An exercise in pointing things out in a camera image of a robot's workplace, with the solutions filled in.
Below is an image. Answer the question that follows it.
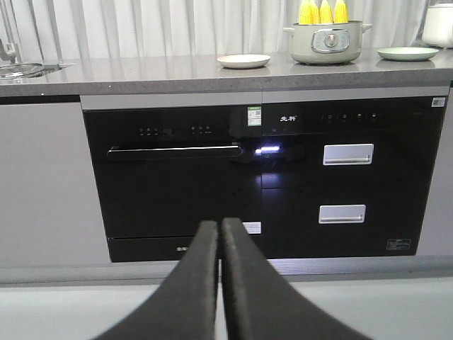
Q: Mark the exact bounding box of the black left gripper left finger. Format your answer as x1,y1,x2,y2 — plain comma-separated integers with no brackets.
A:
96,221,219,339

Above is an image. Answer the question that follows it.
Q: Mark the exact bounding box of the grey cabinet door right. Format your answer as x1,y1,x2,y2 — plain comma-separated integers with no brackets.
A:
416,93,452,256

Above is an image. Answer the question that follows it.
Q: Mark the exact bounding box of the cream white plate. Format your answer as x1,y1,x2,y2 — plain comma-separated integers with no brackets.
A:
217,54,271,69

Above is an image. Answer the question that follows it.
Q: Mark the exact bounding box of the grey cabinet door left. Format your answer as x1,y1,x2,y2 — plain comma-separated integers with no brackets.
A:
1,103,109,268

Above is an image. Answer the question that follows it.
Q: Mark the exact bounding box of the green electric cooking pot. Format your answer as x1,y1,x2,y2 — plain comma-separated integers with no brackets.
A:
282,21,372,64

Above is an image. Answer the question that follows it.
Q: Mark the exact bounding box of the light green plate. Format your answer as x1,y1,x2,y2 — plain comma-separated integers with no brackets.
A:
377,47,439,61

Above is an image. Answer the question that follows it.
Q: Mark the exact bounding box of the upper silver drawer handle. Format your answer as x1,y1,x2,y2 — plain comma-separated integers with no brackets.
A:
323,144,374,166

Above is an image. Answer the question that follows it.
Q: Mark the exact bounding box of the grey curtain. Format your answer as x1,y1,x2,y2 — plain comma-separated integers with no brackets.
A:
0,0,436,64

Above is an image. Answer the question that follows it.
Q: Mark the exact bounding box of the lower silver drawer handle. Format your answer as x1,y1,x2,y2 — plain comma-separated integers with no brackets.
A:
318,204,366,224

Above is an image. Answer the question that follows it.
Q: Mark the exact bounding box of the grey cabinet door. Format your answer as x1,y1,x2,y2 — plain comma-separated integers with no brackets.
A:
416,93,452,256
1,103,109,268

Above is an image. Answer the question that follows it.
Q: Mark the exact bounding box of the black disinfection drawer cabinet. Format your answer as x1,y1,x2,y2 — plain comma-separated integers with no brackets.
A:
260,96,445,259

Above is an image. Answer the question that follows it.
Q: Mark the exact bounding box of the black built-in dishwasher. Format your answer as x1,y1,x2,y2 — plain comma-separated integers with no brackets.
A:
84,106,263,262

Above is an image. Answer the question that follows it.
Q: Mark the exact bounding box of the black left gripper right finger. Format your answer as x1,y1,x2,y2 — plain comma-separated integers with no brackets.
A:
221,217,366,339

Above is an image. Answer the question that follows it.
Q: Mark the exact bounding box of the yellow corn cob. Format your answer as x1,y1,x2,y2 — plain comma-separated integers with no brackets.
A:
310,0,321,24
299,0,313,25
334,0,349,23
319,0,333,24

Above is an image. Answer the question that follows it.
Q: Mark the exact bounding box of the silver drawer handle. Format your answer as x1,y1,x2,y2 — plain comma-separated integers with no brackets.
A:
318,204,366,224
323,144,374,166

